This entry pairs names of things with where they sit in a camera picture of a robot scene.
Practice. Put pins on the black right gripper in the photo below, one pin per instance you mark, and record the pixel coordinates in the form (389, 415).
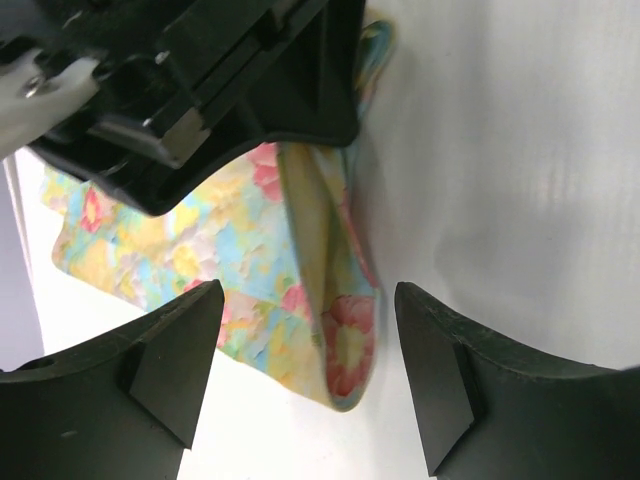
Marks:
(144, 98)

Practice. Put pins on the pastel floral skirt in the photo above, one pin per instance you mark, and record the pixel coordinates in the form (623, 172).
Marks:
(274, 227)

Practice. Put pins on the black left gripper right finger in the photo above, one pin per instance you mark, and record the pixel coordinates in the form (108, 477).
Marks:
(489, 407)

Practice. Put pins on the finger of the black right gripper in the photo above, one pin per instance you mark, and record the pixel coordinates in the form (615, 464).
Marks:
(290, 77)

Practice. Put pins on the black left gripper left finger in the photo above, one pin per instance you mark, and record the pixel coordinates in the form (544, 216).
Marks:
(123, 405)

